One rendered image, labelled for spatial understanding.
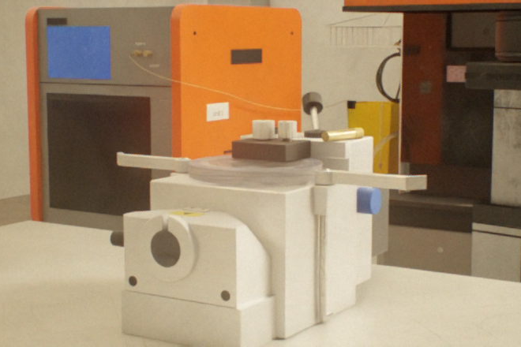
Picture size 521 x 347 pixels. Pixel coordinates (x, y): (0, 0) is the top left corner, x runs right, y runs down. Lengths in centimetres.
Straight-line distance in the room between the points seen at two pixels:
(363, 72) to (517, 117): 234
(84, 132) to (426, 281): 123
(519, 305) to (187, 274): 24
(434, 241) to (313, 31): 159
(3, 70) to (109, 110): 266
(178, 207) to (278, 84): 141
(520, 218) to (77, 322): 65
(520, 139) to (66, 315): 67
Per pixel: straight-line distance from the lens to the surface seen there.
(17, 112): 449
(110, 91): 189
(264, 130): 70
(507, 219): 122
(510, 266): 122
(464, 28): 219
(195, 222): 60
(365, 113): 229
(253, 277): 61
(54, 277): 80
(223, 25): 189
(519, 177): 122
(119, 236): 64
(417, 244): 218
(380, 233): 79
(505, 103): 122
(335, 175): 64
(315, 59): 362
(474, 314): 70
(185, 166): 70
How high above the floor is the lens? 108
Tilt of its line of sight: 8 degrees down
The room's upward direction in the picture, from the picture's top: straight up
